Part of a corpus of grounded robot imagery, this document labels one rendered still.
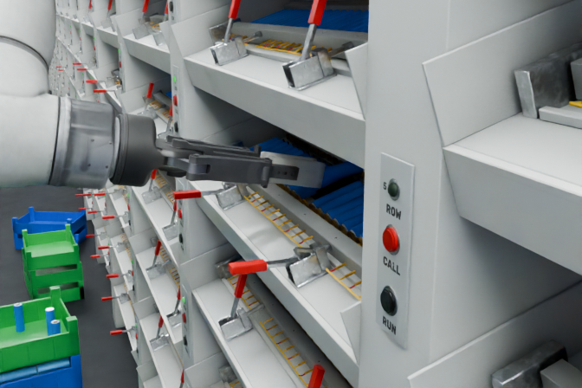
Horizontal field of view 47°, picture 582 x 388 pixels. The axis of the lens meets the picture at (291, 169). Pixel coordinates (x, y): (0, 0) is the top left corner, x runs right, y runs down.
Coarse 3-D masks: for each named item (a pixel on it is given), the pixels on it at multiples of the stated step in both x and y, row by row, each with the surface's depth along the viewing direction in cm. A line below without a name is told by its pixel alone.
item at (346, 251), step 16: (256, 192) 88; (272, 192) 83; (256, 208) 84; (288, 208) 77; (304, 208) 75; (304, 224) 72; (320, 224) 70; (304, 240) 71; (320, 240) 69; (336, 240) 66; (336, 256) 66; (352, 256) 62; (352, 272) 62
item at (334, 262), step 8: (256, 200) 88; (264, 200) 86; (272, 208) 83; (288, 224) 77; (296, 232) 75; (312, 240) 72; (328, 256) 67; (336, 264) 65; (344, 272) 63; (352, 280) 62; (360, 280) 61; (360, 288) 61
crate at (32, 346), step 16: (32, 304) 154; (48, 304) 156; (0, 320) 151; (32, 320) 155; (64, 320) 152; (0, 336) 148; (16, 336) 148; (32, 336) 148; (48, 336) 137; (64, 336) 139; (0, 352) 133; (16, 352) 135; (32, 352) 136; (48, 352) 138; (64, 352) 140; (80, 352) 141; (0, 368) 134; (16, 368) 135
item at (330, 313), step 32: (256, 128) 108; (320, 160) 95; (224, 224) 88; (256, 224) 81; (256, 256) 74; (288, 256) 71; (288, 288) 65; (320, 288) 63; (352, 288) 62; (320, 320) 58; (352, 320) 50; (352, 352) 53; (352, 384) 56
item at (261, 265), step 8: (232, 264) 63; (240, 264) 63; (248, 264) 63; (256, 264) 63; (264, 264) 64; (272, 264) 64; (280, 264) 64; (288, 264) 65; (232, 272) 63; (240, 272) 63; (248, 272) 63
